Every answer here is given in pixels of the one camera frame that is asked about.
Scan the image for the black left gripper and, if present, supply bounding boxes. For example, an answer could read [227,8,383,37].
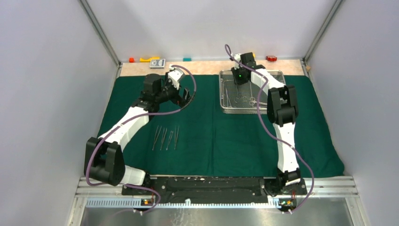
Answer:
[155,72,194,108]

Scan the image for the metal mesh instrument tray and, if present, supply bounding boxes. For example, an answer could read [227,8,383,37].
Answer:
[219,70,286,114]

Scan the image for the steel tweezers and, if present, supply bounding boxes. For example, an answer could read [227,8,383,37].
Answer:
[152,126,162,150]
[166,131,174,150]
[160,128,168,150]
[174,126,180,150]

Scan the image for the dark green surgical drape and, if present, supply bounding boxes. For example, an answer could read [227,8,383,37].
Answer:
[93,74,345,178]

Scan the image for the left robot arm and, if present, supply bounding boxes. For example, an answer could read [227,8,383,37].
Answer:
[84,69,192,195]

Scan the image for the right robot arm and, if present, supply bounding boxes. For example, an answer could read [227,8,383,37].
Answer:
[231,53,301,194]

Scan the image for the surgical forceps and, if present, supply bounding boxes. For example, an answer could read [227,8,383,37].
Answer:
[234,85,248,106]

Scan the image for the surgical scissors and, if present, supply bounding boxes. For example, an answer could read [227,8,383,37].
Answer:
[249,98,267,106]

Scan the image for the red toy block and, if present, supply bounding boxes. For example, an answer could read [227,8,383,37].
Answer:
[265,55,278,62]

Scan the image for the playing card box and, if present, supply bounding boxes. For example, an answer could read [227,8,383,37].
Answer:
[150,59,166,69]

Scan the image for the yellow toy piece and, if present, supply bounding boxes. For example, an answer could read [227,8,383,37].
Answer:
[139,56,160,63]

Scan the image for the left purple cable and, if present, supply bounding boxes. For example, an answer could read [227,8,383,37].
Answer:
[86,65,197,216]

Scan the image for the purple cable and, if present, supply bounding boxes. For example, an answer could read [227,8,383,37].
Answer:
[224,44,315,215]
[86,65,197,216]

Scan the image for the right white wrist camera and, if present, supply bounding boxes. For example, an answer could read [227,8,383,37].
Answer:
[230,53,241,69]

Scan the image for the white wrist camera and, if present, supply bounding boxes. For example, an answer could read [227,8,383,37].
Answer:
[230,53,241,69]
[167,64,185,90]

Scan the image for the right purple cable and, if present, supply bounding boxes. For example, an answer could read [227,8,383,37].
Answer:
[224,44,315,215]

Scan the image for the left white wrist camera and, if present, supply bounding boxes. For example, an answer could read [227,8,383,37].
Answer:
[167,64,185,90]

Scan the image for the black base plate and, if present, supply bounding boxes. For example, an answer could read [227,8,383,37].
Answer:
[121,177,307,204]

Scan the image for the aluminium frame rail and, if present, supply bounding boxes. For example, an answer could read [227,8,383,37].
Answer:
[74,176,359,198]

